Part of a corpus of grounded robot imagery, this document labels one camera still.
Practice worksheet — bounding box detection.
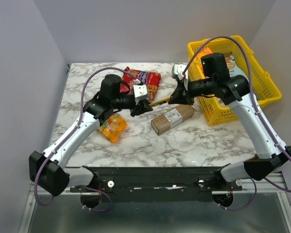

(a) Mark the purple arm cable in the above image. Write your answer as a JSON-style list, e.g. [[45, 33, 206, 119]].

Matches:
[[33, 67, 143, 212], [183, 35, 291, 211]]

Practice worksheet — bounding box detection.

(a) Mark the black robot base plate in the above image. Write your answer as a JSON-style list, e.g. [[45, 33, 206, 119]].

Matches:
[[70, 166, 242, 202]]

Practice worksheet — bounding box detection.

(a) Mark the orange snack box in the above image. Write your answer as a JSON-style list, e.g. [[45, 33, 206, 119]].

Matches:
[[195, 47, 212, 72]]

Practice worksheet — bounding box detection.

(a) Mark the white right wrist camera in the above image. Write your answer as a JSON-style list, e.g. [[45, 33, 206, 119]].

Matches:
[[172, 64, 187, 81]]

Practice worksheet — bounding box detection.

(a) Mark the yellow black utility knife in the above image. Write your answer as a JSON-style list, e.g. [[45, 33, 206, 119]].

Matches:
[[149, 97, 170, 107]]

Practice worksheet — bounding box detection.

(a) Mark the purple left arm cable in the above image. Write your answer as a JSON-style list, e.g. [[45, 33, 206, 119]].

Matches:
[[33, 67, 143, 212]]

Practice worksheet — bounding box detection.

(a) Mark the red candy bag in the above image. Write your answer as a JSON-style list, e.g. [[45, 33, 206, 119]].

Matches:
[[120, 67, 162, 102]]

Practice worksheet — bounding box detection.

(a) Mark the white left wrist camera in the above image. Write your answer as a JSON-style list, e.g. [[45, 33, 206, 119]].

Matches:
[[133, 84, 149, 100]]

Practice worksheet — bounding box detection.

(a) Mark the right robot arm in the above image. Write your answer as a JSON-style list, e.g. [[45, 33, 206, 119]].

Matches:
[[168, 53, 291, 190]]

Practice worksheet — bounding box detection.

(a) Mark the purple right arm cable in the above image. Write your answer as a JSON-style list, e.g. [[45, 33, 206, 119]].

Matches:
[[183, 35, 291, 211]]

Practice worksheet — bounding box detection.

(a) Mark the brown cardboard express box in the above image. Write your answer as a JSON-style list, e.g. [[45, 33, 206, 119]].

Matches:
[[151, 105, 194, 135]]

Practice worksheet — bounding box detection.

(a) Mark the yellow corn snack bag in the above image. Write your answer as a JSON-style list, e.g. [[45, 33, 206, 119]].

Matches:
[[98, 114, 128, 143]]

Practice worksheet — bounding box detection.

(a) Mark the light blue chips bag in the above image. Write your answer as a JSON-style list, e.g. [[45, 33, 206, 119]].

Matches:
[[224, 52, 249, 80]]

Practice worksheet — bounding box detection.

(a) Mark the yellow plastic basket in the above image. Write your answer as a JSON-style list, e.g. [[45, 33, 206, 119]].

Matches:
[[196, 35, 282, 126]]

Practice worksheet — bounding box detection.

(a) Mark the aluminium frame rail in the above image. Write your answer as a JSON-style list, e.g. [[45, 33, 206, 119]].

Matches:
[[19, 167, 291, 233]]

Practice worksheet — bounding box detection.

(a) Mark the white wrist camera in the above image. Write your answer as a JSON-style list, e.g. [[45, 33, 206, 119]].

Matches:
[[133, 84, 149, 100], [172, 64, 187, 81]]

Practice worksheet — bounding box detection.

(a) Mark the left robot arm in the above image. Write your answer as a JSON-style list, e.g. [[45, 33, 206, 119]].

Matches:
[[29, 74, 152, 197]]

